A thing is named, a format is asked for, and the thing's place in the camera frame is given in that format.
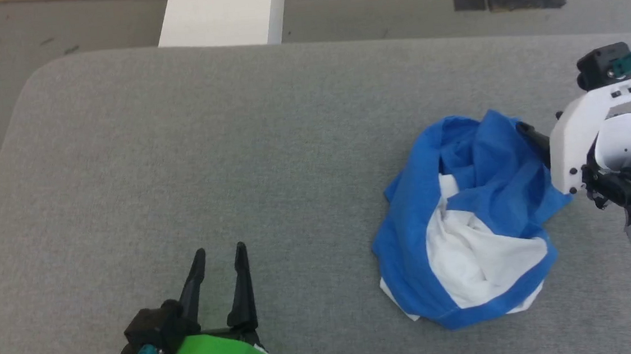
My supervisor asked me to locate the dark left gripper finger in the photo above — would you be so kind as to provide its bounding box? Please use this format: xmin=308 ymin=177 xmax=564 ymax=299
xmin=174 ymin=247 xmax=212 ymax=324
xmin=220 ymin=241 xmax=259 ymax=329

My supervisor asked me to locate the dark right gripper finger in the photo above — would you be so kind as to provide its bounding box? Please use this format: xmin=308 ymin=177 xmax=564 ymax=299
xmin=515 ymin=119 xmax=552 ymax=171

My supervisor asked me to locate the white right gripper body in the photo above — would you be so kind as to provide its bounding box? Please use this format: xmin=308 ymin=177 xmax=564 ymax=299
xmin=543 ymin=77 xmax=631 ymax=197

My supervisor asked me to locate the blue and white long-sleeve shirt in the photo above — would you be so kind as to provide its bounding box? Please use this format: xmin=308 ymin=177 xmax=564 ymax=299
xmin=361 ymin=103 xmax=582 ymax=337

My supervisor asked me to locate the grey fabric sofa surface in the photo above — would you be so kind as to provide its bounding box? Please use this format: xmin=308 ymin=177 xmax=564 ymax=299
xmin=0 ymin=8 xmax=631 ymax=354

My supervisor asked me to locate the small black floor mat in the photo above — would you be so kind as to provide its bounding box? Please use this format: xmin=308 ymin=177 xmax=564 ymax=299
xmin=452 ymin=0 xmax=487 ymax=13

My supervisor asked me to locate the white rectangular pillar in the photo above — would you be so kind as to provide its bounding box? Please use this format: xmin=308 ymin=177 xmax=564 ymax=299
xmin=154 ymin=0 xmax=289 ymax=55

